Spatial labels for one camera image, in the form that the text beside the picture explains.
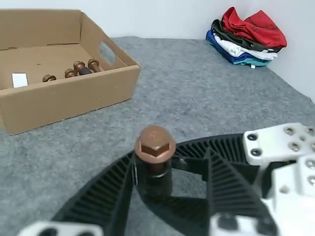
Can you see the red cloth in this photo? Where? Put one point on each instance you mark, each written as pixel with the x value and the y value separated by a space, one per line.
pixel 261 29

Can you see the teal cloth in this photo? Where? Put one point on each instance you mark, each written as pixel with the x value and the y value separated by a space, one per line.
pixel 256 62

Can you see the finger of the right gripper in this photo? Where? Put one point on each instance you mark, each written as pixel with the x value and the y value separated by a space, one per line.
pixel 307 172
pixel 268 145

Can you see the white paper label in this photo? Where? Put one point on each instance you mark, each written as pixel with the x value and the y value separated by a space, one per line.
pixel 19 79

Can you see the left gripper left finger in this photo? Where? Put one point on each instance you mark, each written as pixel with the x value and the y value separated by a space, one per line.
pixel 103 194

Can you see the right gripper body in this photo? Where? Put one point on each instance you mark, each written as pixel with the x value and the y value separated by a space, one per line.
pixel 292 211

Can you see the copper hex bolt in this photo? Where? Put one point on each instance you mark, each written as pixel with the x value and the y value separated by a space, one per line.
pixel 79 65
pixel 94 64
pixel 155 142
pixel 49 78
pixel 69 73

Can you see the white cloth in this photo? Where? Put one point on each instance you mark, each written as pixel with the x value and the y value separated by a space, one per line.
pixel 246 52

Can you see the black sleeve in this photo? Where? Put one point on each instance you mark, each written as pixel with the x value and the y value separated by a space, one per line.
pixel 85 71
pixel 160 185

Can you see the dark olive cloth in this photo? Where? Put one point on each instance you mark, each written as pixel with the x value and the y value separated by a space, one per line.
pixel 221 30

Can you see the cardboard box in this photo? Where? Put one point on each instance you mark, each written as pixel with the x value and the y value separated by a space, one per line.
pixel 61 98

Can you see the blue cloth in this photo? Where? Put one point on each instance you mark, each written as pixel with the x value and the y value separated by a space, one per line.
pixel 216 41

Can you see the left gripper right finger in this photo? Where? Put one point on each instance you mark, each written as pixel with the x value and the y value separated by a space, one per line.
pixel 229 196

